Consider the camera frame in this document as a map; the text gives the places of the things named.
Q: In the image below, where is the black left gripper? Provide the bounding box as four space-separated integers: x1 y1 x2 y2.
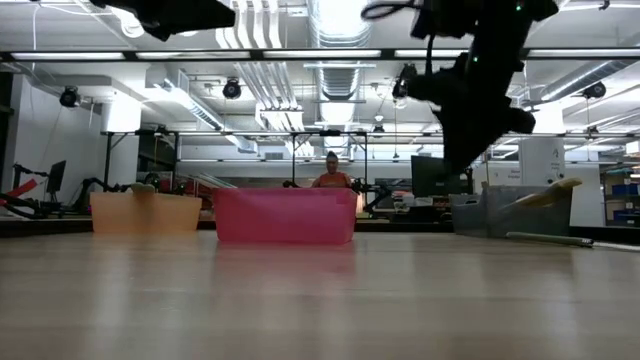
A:
89 0 236 42

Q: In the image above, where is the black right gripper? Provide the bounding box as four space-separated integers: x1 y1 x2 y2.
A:
407 52 535 175

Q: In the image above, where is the pink-red plastic bin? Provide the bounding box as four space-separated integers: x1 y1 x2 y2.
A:
212 187 359 245

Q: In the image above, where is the thin vertical pole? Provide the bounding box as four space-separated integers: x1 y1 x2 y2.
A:
480 144 491 187

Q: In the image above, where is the large black computer monitor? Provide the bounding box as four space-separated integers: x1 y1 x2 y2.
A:
410 155 462 199

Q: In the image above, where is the grey plastic bin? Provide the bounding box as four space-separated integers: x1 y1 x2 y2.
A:
449 185 575 239

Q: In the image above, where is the white pillar with sign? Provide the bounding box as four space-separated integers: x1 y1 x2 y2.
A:
518 137 567 189

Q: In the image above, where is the person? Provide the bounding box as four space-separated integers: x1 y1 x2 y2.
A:
312 151 353 189

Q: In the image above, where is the shelf with blue bins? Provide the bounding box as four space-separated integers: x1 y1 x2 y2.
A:
599 164 640 227

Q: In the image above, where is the orange plastic bin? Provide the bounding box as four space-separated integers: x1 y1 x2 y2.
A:
89 192 203 235

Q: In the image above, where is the small black monitor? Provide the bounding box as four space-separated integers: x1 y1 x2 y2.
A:
45 159 68 195

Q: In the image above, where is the white air duct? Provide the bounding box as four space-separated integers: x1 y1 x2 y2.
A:
144 64 261 154

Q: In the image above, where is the black round camera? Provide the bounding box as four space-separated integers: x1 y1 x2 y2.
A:
391 63 412 101
582 80 608 100
58 85 81 109
222 77 243 100

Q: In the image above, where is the black metal workstation frame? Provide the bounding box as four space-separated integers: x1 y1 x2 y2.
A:
102 128 371 194

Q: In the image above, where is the silver ventilation duct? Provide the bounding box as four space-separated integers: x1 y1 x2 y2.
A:
307 0 377 101

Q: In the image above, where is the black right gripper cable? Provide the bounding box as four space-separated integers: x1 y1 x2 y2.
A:
359 0 434 76

